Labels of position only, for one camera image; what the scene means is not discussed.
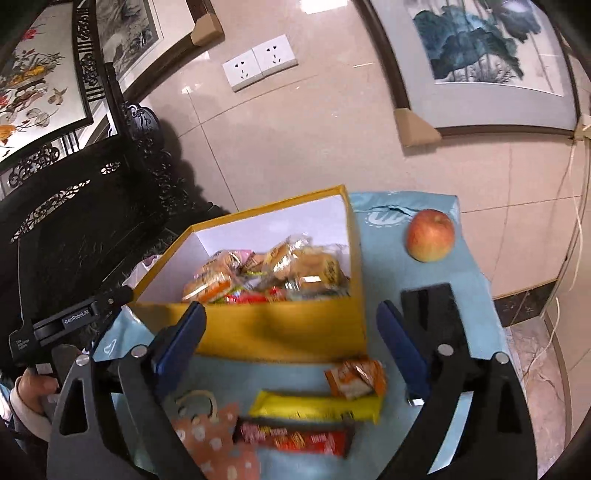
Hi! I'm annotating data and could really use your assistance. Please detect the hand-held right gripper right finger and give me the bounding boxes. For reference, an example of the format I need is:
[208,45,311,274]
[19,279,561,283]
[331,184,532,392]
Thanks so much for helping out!
[376,300,539,480]

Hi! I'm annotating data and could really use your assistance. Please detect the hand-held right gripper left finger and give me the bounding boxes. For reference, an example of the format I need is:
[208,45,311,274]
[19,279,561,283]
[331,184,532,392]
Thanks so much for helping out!
[46,302,207,480]

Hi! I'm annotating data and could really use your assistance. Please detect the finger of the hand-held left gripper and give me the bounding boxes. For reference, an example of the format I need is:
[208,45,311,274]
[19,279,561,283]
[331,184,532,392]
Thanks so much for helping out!
[92,286,134,319]

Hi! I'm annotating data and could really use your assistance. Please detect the small orange snack packet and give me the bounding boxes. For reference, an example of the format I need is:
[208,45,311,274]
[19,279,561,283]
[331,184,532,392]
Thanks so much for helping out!
[324,357,387,400]

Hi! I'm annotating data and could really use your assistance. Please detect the clear orange cracker packet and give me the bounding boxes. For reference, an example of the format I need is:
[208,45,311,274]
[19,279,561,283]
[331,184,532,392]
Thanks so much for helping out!
[182,265,237,304]

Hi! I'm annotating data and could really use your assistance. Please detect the clear brown print cracker packet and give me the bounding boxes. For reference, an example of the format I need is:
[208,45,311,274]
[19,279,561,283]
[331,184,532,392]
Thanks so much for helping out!
[203,249,254,278]

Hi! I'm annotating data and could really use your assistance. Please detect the yellow cardboard box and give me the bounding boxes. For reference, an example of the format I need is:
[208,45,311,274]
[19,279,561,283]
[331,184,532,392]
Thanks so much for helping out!
[128,185,368,365]

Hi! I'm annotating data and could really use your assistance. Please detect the pink spotted snack pouch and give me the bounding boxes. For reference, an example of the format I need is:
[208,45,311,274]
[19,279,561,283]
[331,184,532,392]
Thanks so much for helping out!
[173,390,259,480]

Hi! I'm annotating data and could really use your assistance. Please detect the yellow long snack packet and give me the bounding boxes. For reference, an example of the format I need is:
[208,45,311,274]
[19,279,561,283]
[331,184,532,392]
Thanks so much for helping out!
[249,390,384,424]

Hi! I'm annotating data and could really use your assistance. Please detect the large clear puffed snack packet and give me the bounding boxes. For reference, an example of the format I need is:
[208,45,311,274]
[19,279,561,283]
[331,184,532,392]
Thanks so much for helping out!
[295,251,350,291]

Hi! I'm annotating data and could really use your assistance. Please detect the red long snack packet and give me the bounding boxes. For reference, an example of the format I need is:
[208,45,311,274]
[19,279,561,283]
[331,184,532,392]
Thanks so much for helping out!
[233,415,355,459]

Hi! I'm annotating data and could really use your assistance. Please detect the clear golden biscuit packet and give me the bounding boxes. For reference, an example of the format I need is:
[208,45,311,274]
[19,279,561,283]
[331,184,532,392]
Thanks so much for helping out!
[265,234,315,278]

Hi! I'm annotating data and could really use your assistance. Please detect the person's left hand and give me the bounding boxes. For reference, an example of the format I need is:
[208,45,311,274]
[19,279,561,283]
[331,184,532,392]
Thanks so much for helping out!
[14,373,61,411]

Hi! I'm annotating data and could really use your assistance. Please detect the white tissue pack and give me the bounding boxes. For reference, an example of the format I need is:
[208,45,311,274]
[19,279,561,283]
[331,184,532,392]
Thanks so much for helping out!
[122,256,162,287]

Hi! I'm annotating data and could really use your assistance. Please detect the black smartphone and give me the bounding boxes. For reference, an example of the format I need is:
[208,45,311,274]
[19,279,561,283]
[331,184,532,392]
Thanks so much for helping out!
[400,283,474,365]

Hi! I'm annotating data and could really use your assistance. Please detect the light blue printed tablecloth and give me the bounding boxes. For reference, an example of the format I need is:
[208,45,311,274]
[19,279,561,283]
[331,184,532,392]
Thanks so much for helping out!
[88,191,513,480]

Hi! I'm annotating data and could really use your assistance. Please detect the carved dark wooden screen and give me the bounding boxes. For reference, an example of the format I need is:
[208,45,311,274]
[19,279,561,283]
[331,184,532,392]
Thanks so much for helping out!
[0,0,232,333]

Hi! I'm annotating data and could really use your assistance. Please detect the red apple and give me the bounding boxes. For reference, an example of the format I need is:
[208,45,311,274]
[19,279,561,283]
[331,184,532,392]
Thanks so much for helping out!
[406,209,456,263]

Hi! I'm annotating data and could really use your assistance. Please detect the cardboard corner protector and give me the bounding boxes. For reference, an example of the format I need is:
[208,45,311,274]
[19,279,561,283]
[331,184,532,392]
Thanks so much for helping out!
[191,13,225,47]
[393,108,441,147]

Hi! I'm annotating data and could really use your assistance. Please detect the framed grey ink painting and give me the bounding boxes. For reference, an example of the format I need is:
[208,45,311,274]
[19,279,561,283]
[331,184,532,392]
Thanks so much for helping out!
[95,0,227,93]

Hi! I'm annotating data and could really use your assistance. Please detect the framed blue lotus painting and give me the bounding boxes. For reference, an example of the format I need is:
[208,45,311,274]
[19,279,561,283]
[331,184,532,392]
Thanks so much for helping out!
[353,0,583,148]

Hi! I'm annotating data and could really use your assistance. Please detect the white cable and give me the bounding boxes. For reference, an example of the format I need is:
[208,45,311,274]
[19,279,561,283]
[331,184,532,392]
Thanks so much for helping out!
[522,134,591,393]

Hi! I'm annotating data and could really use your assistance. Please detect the white wall socket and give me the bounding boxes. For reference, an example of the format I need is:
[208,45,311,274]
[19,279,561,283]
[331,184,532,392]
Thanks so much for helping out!
[222,48,264,92]
[253,34,297,77]

